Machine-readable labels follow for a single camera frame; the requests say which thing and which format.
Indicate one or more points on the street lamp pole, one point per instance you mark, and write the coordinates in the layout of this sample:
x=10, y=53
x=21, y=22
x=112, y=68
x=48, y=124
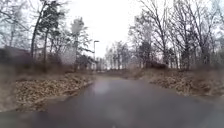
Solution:
x=94, y=53

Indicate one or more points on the grey asphalt path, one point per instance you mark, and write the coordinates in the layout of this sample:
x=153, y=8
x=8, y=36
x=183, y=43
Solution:
x=120, y=106

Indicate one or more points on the wood of bare trees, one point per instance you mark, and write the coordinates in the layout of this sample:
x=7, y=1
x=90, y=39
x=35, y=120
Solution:
x=50, y=33
x=173, y=40

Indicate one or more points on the leaf-covered ground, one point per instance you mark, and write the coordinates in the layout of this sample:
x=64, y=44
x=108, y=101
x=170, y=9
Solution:
x=186, y=81
x=40, y=90

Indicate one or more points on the building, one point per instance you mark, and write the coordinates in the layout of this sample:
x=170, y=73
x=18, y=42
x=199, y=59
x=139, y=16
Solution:
x=15, y=56

